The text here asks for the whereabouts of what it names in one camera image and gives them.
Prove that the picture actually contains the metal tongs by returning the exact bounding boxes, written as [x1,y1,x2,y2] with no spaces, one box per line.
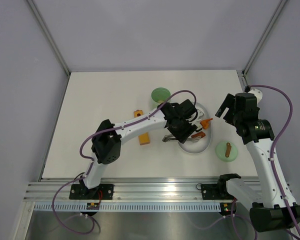
[161,109,206,144]

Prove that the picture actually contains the orange toy carrot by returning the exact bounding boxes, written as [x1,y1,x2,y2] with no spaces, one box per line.
[200,118,213,130]

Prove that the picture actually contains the green lunch cup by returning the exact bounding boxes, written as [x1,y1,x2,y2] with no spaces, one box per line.
[150,87,171,108]

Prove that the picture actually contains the white round rice cake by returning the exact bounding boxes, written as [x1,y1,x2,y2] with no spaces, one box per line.
[196,107,205,121]

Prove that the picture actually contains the brown sausage piece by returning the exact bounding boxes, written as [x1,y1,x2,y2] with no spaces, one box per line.
[191,131,206,139]

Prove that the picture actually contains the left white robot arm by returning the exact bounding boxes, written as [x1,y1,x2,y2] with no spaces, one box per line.
[79,99,198,199]

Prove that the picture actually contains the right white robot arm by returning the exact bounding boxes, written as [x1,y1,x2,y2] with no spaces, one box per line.
[215,92,300,233]

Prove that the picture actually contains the sushi roll piece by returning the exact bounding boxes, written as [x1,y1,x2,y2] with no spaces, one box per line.
[195,124,203,132]

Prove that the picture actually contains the yellow wooden block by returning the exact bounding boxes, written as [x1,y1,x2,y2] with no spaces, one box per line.
[133,109,151,146]

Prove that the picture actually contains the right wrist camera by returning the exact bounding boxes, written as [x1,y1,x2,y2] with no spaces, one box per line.
[244,85,263,104]

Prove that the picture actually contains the green lid with handle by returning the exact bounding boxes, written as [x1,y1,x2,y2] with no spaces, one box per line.
[215,141,239,163]

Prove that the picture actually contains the right aluminium frame post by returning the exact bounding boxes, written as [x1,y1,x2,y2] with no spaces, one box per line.
[241,0,289,77]

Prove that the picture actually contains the aluminium frame post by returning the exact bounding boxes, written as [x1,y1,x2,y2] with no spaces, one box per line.
[25,0,71,78]
[241,0,289,77]

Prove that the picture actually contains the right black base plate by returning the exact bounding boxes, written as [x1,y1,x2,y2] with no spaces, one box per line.
[195,183,235,201]

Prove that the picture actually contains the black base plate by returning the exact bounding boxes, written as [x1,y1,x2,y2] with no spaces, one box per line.
[69,183,114,200]
[195,183,235,201]

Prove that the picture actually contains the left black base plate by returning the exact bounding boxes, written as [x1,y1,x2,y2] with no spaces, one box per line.
[69,183,114,200]

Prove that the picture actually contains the aluminium mounting rail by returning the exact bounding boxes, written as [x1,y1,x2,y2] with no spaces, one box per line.
[23,177,218,203]

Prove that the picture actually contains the perforated cable tray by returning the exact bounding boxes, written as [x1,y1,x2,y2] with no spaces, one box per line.
[34,202,221,213]

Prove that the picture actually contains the left aluminium frame post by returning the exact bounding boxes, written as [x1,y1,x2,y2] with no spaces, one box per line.
[25,0,71,78]

